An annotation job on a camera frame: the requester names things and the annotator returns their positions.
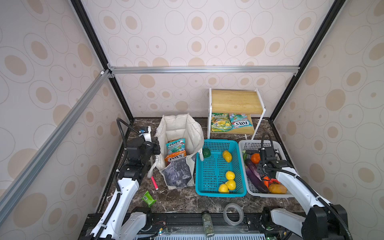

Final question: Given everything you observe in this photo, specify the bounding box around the green toy pepper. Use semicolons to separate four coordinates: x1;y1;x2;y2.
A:
202;148;211;159

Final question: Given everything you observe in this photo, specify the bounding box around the yellow toy lemon upper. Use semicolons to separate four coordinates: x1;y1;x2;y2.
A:
222;151;233;163

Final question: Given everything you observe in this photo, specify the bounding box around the aluminium frame bar back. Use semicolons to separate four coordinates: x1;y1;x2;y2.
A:
102;66;300;76

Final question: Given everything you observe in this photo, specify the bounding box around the teal mint candy bag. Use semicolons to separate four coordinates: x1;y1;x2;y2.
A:
166;138;186;155

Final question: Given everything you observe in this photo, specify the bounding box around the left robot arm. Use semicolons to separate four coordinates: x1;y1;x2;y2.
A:
79;136;161;240

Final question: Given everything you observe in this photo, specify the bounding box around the teal plastic basket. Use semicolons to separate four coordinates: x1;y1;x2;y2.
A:
195;139;247;198

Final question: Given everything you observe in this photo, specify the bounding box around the teal Fox's candy bag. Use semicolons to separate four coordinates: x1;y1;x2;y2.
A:
229;113;252;129

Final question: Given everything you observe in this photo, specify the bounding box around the clear tape roll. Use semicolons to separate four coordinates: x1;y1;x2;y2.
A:
223;203;245;226

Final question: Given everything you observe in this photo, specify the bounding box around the green lemon candy bag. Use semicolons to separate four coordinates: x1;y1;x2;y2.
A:
211;113;232;132

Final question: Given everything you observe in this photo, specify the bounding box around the green small packet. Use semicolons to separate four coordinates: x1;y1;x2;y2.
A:
142;191;157;208

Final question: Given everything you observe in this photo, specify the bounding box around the white canvas grocery bag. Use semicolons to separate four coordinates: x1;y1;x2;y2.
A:
148;114;204;190

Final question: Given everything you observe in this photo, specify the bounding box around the orange fruit candy bag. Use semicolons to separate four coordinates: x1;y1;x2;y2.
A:
165;150;187;165

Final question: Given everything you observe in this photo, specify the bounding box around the red toy pepper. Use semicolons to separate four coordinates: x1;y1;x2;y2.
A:
269;179;281;184

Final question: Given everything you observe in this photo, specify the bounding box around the yellow lemon right lower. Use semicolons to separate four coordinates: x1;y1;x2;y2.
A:
225;180;237;191

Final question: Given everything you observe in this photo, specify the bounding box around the spice jar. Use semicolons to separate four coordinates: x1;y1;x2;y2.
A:
202;211;215;238

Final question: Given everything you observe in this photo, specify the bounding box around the yellow lemon bottom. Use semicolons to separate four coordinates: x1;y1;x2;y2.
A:
219;184;229;194

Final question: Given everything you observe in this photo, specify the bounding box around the purple toy eggplant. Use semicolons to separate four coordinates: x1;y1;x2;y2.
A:
246;168;269;194

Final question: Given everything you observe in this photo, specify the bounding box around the yellow toy mango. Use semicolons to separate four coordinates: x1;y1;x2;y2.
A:
269;184;288;195

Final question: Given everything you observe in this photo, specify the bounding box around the white wire shelf rack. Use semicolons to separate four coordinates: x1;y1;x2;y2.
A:
207;88;266;140

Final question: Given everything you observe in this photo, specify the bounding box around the aluminium frame bar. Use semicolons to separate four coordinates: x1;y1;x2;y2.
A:
102;66;300;76
1;70;111;224

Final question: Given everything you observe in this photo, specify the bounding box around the yellow lemon middle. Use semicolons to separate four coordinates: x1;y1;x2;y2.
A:
226;171;236;181

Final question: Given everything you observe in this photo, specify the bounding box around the toy carrot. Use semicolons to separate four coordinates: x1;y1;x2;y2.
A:
263;176;270;188

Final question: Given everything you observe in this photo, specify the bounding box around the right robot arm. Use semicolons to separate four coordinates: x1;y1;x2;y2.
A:
257;147;353;240

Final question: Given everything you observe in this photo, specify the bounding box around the pink marker pen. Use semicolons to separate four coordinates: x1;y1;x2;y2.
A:
151;176;159;191

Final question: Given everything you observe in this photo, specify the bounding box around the aluminium frame bar left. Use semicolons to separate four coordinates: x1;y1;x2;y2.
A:
1;70;111;224

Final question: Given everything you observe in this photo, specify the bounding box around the white plastic basket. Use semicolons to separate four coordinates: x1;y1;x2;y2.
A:
238;140;294;199

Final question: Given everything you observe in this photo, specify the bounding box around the toy tomato orange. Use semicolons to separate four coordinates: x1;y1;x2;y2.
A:
251;153;261;165

